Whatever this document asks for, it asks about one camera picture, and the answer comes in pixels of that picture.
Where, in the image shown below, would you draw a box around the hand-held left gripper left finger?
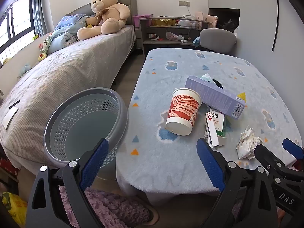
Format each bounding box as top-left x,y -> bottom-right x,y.
26,138 -> 110,228

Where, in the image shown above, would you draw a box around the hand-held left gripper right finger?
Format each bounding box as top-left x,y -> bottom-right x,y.
197,138 -> 278,228

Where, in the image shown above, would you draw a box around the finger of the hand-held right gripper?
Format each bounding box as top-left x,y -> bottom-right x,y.
282,138 -> 304,169
254,144 -> 289,178

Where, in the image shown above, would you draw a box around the white tissue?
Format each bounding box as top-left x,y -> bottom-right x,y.
236,126 -> 264,160

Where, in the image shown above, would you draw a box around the white and green medicine box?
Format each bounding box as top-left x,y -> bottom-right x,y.
205,110 -> 228,149

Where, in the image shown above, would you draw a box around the grey perforated plastic basket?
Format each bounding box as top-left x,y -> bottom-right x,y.
43,87 -> 129,181

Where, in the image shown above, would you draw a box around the red and white paper cup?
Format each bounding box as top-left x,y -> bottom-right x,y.
165,88 -> 202,136

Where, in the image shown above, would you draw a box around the purple carton box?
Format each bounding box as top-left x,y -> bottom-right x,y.
185,75 -> 246,120

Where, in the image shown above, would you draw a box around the printed light blue blanket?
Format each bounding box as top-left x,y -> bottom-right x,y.
116,48 -> 303,193

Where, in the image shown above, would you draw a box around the purple fuzzy slipper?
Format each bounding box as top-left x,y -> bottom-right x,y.
59,186 -> 159,228

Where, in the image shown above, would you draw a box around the red box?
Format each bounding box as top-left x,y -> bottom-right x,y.
0,152 -> 21,178

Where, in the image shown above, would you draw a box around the yellow bag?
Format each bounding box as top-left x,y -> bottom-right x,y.
2,192 -> 28,226

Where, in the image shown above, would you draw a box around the bed with grey sheet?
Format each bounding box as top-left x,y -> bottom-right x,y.
0,25 -> 136,174

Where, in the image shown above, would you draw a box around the white paper sheet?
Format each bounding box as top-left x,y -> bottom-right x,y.
3,107 -> 19,129

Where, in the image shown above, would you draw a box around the small blue plush toy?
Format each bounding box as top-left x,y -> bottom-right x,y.
18,64 -> 32,79

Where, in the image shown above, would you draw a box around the grey chair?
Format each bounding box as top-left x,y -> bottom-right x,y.
199,28 -> 237,54

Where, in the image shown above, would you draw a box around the small green plush doll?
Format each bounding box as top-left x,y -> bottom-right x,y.
38,35 -> 53,61

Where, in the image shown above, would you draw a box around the light blue quilt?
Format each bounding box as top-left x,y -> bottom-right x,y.
47,13 -> 87,53

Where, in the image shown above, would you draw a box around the pink plastic bag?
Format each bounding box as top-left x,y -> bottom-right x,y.
165,32 -> 184,41

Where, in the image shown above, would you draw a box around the white wardrobe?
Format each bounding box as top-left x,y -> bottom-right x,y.
208,0 -> 304,114

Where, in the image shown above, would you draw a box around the grey desk shelf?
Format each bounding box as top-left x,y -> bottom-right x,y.
139,17 -> 212,57

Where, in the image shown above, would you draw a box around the white plastic bag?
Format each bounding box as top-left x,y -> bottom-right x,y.
177,19 -> 201,28

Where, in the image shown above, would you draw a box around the pink gift bags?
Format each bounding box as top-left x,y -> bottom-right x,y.
195,11 -> 218,28

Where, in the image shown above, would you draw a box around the large beige teddy bear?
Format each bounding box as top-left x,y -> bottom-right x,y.
77,0 -> 131,41

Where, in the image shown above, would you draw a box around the pink storage box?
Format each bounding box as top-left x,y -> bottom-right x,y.
133,14 -> 152,27

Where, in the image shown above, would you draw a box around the gold foil package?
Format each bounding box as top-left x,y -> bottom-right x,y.
152,18 -> 177,26

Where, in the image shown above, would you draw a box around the window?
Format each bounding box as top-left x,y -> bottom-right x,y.
0,0 -> 34,64

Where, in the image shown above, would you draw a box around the grey bed headboard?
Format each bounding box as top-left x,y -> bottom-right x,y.
65,0 -> 138,25

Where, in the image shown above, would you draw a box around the grey curtain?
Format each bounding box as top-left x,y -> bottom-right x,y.
31,0 -> 54,36

